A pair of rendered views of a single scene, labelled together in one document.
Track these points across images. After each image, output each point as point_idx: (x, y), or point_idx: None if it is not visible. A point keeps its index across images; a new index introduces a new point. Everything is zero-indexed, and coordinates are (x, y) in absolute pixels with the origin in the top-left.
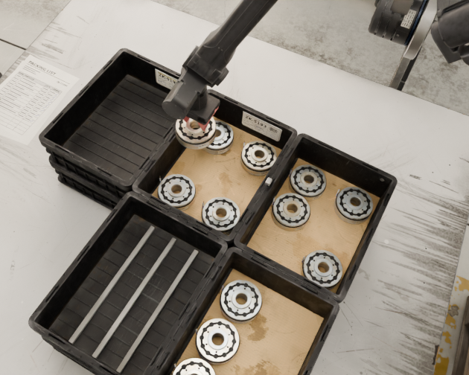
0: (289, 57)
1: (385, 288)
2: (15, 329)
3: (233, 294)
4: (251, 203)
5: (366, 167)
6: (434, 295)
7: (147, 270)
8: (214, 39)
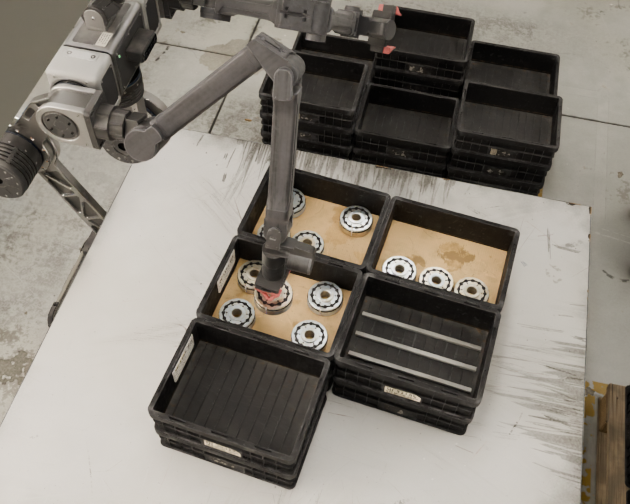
0: (80, 288)
1: None
2: (458, 475)
3: (397, 274)
4: (322, 260)
5: (264, 183)
6: (335, 167)
7: (390, 349)
8: (288, 197)
